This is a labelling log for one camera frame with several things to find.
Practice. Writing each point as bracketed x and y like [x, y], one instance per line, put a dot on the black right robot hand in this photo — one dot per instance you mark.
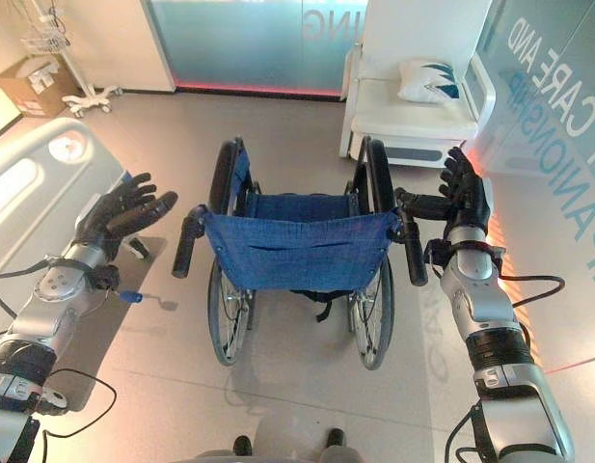
[463, 188]

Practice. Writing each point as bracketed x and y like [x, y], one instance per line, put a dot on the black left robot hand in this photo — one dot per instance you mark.
[118, 208]

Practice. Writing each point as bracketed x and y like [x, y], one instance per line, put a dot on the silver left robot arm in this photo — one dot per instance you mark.
[36, 313]

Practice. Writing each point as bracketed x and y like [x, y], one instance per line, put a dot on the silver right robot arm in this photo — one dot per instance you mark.
[494, 337]

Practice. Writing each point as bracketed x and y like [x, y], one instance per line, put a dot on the white hospital bed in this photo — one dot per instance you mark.
[32, 193]

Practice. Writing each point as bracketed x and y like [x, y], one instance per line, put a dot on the blue fabric wheelchair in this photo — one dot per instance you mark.
[297, 241]

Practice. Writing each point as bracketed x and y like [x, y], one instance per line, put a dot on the white armchair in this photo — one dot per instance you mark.
[413, 96]

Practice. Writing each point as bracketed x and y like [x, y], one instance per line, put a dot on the white pillow with teal print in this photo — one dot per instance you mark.
[424, 79]

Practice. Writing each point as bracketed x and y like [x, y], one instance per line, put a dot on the brown cardboard box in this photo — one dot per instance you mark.
[34, 87]

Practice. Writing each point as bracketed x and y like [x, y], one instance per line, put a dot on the white rolling medical stand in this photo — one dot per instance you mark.
[70, 58]

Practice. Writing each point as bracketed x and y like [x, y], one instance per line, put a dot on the frosted teal glass partition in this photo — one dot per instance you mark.
[258, 43]

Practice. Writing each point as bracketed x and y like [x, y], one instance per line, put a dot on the robot legs and feet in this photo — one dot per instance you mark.
[287, 443]

